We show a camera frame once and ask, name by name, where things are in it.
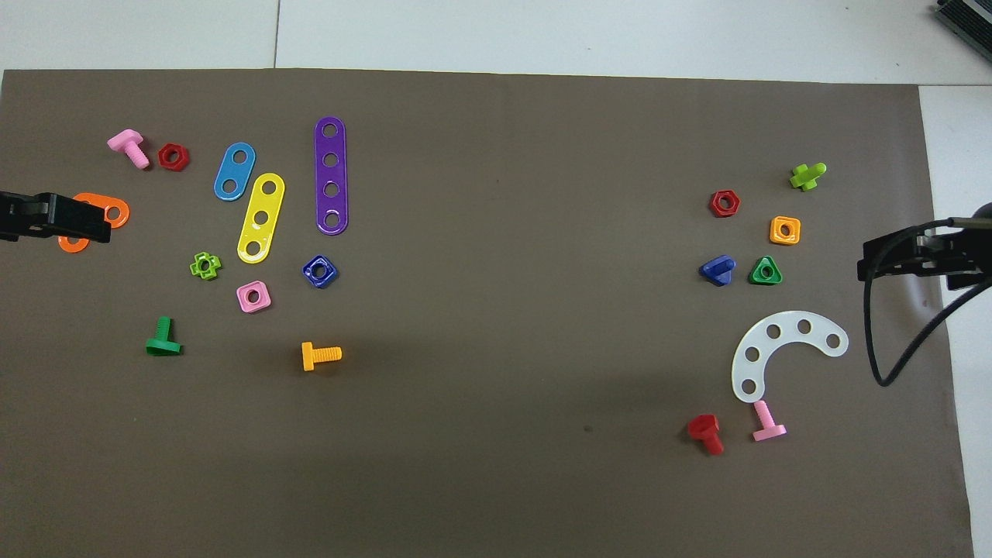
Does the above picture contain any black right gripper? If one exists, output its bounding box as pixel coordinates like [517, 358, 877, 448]
[856, 221, 992, 291]

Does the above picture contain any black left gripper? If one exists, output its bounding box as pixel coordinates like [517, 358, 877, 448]
[0, 192, 112, 243]

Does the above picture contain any blue triangle-head plastic screw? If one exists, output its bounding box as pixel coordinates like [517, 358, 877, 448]
[698, 255, 737, 288]

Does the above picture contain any blue square plastic nut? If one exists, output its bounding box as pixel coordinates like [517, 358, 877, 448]
[301, 255, 339, 290]

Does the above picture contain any orange L-shaped plate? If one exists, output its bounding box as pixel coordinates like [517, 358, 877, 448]
[58, 192, 131, 254]

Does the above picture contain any pink plastic screw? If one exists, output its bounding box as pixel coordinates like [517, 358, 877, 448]
[752, 400, 788, 443]
[107, 129, 151, 170]

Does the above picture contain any lime green cross-head screw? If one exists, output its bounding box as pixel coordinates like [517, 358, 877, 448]
[789, 162, 828, 192]

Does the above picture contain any white curved five-hole plate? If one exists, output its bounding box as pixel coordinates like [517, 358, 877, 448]
[731, 311, 850, 405]

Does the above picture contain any green triangular plastic nut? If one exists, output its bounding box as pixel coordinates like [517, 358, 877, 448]
[749, 255, 784, 287]

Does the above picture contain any dark green plastic screw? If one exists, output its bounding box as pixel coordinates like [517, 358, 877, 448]
[145, 315, 183, 357]

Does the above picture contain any blue two-hole plate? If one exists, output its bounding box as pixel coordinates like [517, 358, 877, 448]
[213, 142, 257, 202]

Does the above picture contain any pink square plastic nut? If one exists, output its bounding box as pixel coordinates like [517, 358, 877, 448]
[236, 281, 273, 314]

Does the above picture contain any yellow three-hole plate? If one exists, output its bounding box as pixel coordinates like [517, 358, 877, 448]
[236, 172, 286, 265]

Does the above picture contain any black ribbed device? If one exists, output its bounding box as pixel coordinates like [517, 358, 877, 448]
[934, 0, 992, 55]

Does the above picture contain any red hex-head plastic screw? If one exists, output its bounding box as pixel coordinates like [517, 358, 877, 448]
[687, 414, 726, 456]

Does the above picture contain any purple four-hole plate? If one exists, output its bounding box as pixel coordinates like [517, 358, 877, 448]
[314, 116, 350, 236]

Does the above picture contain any yellow-orange plastic screw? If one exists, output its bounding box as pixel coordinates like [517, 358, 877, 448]
[301, 342, 343, 372]

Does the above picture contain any brown table mat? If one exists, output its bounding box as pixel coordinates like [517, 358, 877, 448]
[0, 68, 976, 558]

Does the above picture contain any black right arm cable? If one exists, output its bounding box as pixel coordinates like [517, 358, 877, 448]
[863, 221, 992, 387]

